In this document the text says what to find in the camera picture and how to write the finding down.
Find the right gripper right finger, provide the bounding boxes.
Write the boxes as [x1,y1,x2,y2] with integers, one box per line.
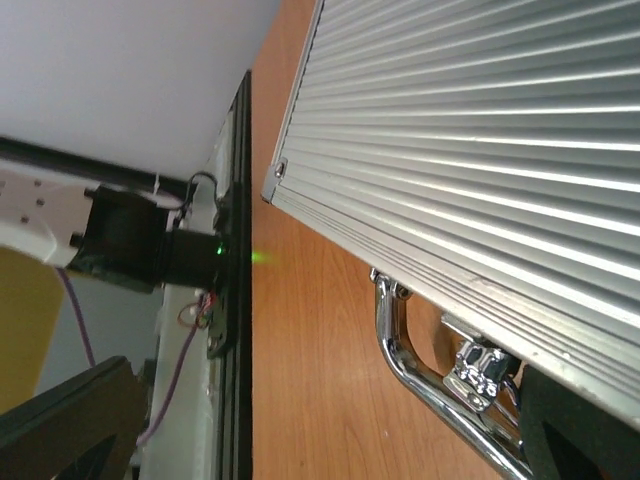
[519,367,639,479]

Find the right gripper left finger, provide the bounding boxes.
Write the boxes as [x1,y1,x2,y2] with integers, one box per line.
[1,356,148,479]

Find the aluminium poker case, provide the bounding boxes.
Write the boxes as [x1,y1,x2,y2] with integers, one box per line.
[263,1,639,479]

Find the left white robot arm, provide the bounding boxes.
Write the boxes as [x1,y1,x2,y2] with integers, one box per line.
[1,170,228,293]

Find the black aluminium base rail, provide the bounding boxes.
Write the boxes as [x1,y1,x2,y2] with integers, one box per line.
[208,73,253,479]

